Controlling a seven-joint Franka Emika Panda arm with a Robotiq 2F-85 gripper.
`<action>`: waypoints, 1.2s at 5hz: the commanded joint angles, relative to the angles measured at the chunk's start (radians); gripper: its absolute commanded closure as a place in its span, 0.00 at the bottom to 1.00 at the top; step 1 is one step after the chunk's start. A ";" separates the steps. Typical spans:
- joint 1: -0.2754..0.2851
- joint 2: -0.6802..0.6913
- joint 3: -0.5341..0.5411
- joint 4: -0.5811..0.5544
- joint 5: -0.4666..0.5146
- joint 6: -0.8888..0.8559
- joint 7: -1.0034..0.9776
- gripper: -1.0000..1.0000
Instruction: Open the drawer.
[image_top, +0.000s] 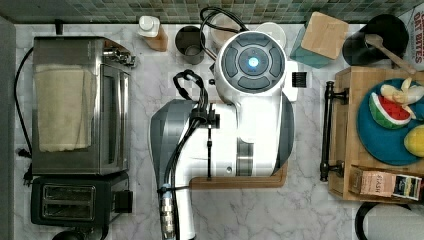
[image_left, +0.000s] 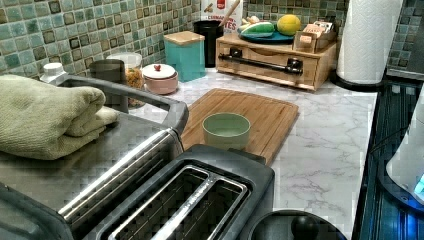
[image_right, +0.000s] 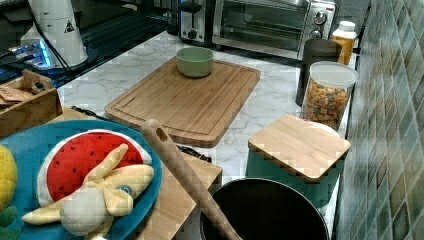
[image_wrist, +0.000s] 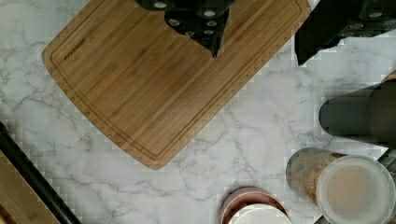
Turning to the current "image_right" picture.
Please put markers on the plush banana toy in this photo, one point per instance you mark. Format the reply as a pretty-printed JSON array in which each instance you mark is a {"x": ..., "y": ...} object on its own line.
[{"x": 107, "y": 192}]

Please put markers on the dark grey metal cup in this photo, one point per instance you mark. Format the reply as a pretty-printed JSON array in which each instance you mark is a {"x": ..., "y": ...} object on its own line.
[{"x": 315, "y": 50}]

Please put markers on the blue plate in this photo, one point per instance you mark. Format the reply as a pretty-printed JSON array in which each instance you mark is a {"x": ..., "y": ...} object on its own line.
[{"x": 31, "y": 146}]

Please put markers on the clear cereal jar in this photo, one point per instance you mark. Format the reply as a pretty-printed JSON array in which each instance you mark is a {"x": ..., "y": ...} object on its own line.
[{"x": 327, "y": 93}]

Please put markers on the black two-slot toaster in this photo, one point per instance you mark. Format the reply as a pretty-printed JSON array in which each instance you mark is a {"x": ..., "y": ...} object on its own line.
[{"x": 196, "y": 21}]

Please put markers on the orange juice bottle white cap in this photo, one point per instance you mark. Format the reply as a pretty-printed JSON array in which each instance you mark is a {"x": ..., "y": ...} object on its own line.
[{"x": 345, "y": 35}]

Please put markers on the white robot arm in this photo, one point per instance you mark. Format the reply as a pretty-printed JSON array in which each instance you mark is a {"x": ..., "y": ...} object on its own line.
[{"x": 55, "y": 34}]

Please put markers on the yellow plush lemon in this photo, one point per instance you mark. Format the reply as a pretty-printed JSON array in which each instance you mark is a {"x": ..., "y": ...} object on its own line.
[{"x": 8, "y": 177}]

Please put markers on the black utensil pot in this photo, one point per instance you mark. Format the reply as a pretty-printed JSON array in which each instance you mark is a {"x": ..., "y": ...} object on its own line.
[{"x": 261, "y": 209}]

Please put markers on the bamboo cutting board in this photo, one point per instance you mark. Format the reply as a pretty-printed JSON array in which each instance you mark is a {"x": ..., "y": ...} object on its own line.
[{"x": 194, "y": 111}]

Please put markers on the plush watermelon slice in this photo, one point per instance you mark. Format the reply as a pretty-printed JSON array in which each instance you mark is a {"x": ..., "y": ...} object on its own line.
[{"x": 67, "y": 164}]

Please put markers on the stainless toaster oven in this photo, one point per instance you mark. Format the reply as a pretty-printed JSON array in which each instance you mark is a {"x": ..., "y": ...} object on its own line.
[{"x": 275, "y": 27}]

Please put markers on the small wooden caddy box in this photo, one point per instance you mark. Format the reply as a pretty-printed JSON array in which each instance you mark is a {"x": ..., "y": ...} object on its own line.
[{"x": 28, "y": 101}]

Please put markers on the teal canister with bamboo lid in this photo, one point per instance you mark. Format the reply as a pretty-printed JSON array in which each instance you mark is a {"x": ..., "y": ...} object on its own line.
[{"x": 302, "y": 154}]

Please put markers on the green ceramic bowl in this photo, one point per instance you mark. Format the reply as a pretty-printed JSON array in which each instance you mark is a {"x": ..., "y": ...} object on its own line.
[{"x": 194, "y": 61}]

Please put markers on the wooden spoon handle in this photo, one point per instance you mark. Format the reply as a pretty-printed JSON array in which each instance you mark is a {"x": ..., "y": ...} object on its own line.
[{"x": 164, "y": 147}]

